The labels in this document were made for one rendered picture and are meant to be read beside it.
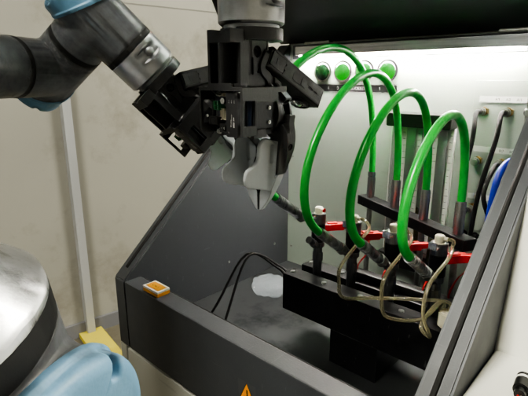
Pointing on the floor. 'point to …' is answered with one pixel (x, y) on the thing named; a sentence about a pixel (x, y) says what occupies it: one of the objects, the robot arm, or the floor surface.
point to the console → (516, 301)
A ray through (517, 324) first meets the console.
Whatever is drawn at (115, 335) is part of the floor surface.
